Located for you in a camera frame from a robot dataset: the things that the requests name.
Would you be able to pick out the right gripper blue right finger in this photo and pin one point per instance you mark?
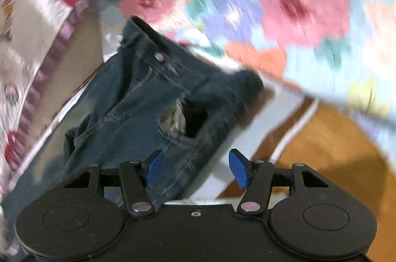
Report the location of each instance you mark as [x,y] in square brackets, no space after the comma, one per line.
[255,178]

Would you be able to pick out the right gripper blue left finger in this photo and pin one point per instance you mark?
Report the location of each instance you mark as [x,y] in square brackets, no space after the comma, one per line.
[135,178]

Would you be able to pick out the dark blue denim shorts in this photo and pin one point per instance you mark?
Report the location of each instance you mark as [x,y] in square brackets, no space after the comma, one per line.
[153,95]

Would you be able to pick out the checkered floor rug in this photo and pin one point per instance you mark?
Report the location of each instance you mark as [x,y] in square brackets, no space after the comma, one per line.
[276,108]

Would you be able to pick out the floral patterned bedsheet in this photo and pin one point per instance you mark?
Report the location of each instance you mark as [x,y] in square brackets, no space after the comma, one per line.
[338,51]

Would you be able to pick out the white quilt with red bears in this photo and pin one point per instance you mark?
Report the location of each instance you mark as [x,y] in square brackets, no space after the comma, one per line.
[49,48]

